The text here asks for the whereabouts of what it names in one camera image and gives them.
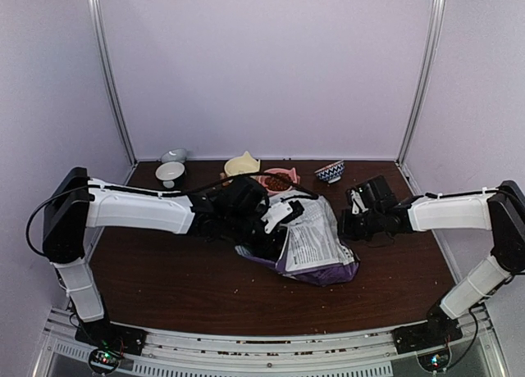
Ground aluminium frame post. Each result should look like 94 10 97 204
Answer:
396 0 446 166
87 0 138 166

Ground light blue striped bowl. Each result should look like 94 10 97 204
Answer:
160 148 188 164

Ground right aluminium frame post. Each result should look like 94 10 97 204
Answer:
396 0 446 166

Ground brown kibble in pink bowl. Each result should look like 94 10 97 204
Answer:
264 173 292 193

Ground navy white-dotted bowl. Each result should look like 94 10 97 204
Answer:
155 161 186 189

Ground pink cat-ear pet bowl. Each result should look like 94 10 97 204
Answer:
255 167 299 196

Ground purple pet food bag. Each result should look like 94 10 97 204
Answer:
235 190 359 287

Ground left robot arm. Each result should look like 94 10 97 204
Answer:
42 167 285 347

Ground blue zigzag patterned bowl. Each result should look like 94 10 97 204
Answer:
314 160 345 184

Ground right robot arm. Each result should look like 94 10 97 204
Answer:
339 175 524 346

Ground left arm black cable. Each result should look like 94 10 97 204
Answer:
25 170 321 257

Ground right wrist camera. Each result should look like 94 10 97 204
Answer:
346 186 370 216

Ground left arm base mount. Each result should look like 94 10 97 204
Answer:
72 301 147 356

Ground left aluminium frame post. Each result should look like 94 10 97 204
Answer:
87 0 138 166

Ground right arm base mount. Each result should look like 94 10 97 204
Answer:
391 299 463 354

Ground cream cat-ear pet bowl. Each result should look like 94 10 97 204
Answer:
224 151 261 177

